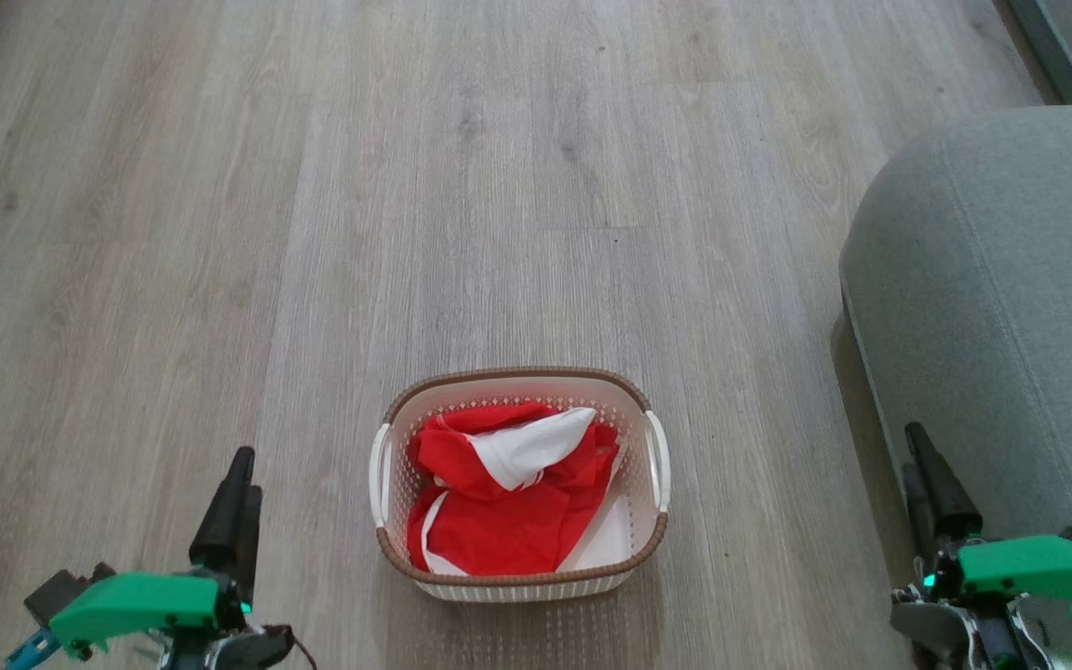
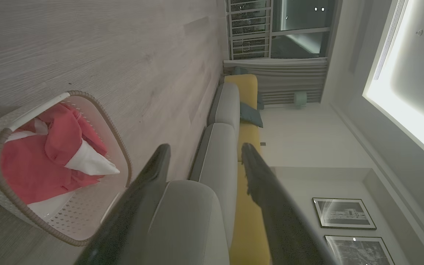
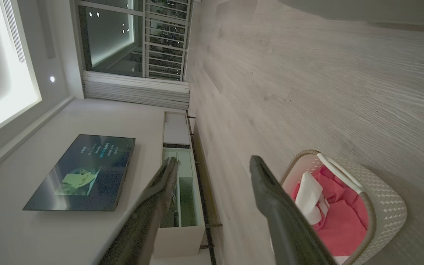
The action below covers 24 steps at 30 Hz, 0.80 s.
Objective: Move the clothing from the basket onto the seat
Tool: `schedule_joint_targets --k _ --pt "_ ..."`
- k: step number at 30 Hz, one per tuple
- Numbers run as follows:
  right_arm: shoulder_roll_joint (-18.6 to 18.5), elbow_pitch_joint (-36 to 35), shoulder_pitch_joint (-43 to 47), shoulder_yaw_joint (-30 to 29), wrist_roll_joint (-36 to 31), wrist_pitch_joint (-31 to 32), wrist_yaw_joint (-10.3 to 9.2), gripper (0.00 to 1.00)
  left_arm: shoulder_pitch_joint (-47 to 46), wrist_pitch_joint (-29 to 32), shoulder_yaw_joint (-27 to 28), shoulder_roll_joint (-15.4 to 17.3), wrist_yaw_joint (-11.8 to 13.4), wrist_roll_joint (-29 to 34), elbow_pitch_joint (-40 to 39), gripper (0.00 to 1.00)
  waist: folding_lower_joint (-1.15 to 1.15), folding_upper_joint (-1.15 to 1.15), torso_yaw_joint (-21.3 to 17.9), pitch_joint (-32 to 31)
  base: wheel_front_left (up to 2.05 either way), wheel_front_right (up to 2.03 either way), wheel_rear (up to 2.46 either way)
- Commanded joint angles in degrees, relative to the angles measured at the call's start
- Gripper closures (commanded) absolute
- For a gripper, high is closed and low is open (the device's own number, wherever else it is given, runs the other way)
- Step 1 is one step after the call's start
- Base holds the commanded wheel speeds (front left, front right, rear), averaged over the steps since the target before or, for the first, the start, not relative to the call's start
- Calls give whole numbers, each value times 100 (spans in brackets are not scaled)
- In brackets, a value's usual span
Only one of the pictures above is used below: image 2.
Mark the large teal throw pillow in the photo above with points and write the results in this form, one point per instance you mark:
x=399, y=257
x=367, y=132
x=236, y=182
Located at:
x=251, y=115

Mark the pale teal round lamp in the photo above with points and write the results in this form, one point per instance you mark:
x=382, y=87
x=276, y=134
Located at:
x=300, y=98

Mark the grey pleated curtain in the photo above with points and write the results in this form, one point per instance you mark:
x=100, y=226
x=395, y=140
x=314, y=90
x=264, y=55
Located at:
x=289, y=79

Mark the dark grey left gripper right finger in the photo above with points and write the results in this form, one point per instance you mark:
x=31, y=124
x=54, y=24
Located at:
x=282, y=221

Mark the glass window with frame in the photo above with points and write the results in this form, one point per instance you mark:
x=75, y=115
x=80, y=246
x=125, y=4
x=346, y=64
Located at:
x=300, y=22

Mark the black framed wall picture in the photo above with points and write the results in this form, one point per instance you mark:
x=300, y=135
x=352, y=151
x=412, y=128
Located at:
x=344, y=213
x=359, y=252

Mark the red and white clothes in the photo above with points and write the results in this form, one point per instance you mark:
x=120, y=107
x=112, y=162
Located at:
x=31, y=165

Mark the ceiling air vent grille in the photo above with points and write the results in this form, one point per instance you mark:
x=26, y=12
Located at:
x=388, y=36

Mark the white balcony railing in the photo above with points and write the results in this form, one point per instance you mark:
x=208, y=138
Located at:
x=248, y=29

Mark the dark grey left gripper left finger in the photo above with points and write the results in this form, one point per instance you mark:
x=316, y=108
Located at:
x=134, y=213

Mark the cream perforated laundry basket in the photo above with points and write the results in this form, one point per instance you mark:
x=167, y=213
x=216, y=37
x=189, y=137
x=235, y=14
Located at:
x=87, y=217

